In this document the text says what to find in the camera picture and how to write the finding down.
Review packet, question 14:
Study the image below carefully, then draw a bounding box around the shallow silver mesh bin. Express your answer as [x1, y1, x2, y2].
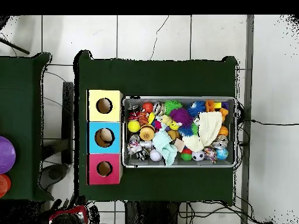
[121, 96, 238, 168]

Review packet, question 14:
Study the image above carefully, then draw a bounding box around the wooden box with three holes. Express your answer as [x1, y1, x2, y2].
[86, 89, 124, 186]

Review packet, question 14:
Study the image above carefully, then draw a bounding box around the toy hamburger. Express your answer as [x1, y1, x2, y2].
[139, 124, 156, 141]

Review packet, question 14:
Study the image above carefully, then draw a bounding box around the yellow ball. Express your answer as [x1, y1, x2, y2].
[127, 120, 141, 133]

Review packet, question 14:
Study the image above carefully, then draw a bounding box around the orange red ball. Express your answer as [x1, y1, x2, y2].
[142, 101, 154, 114]

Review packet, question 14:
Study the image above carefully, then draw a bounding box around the crushed red can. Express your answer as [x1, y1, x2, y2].
[127, 111, 141, 121]

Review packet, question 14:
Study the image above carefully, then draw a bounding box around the yellow plush duck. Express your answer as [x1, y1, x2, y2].
[161, 114, 183, 131]

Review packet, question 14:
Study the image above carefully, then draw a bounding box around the mint green cloth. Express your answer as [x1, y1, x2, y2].
[152, 121, 178, 167]

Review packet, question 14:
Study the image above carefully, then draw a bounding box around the purple spiky rubber toy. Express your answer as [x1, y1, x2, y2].
[169, 107, 194, 128]

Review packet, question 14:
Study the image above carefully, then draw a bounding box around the dark green tablecloth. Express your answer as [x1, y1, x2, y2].
[0, 52, 54, 201]
[74, 50, 239, 206]

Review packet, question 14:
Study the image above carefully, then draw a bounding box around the cream knitted cloth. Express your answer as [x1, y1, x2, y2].
[182, 111, 224, 153]

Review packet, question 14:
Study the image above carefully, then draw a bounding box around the large purple ball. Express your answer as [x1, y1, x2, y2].
[0, 135, 16, 174]

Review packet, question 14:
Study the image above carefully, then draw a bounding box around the orange round disc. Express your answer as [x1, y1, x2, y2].
[0, 173, 12, 198]

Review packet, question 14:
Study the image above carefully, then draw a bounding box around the green stringy rubber ball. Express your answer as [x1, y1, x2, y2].
[164, 100, 183, 116]

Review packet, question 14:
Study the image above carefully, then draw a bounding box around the blue stringy ball with eyes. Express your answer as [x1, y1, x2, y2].
[186, 100, 207, 117]

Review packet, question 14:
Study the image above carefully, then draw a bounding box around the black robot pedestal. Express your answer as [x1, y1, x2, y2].
[124, 201, 180, 224]

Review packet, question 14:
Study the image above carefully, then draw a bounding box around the black cable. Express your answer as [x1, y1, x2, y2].
[238, 118, 299, 127]

